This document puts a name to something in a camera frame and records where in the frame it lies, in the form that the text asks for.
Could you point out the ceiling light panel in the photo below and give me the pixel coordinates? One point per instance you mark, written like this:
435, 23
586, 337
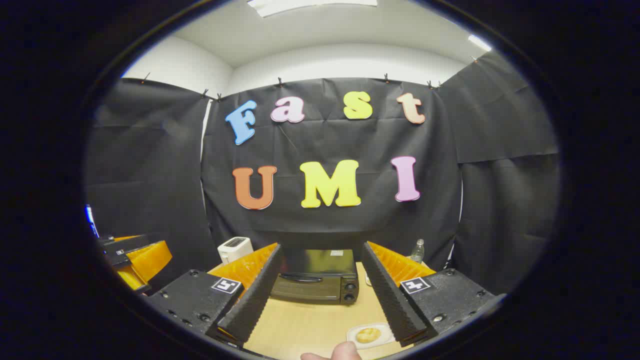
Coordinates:
480, 43

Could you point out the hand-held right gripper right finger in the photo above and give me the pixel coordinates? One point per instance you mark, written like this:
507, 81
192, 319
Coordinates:
390, 300

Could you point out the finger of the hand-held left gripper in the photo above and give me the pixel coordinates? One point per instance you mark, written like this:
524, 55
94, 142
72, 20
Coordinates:
131, 277
150, 260

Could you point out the black electric oven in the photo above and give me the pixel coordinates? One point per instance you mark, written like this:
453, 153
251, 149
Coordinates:
310, 292

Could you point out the yellow bread bun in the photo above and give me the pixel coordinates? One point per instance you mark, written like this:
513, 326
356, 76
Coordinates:
368, 335

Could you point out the clear plastic water bottle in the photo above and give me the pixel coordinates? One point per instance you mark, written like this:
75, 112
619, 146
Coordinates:
417, 252

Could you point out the white square plate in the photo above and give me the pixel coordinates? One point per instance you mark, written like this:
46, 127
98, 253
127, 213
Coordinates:
387, 336

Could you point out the blue white wall banner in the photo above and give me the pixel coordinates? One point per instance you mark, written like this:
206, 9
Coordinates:
91, 220

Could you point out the white toaster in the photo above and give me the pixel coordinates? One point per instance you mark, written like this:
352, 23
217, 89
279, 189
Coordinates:
234, 249

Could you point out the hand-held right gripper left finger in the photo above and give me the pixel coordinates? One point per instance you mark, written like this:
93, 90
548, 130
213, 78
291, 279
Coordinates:
250, 300

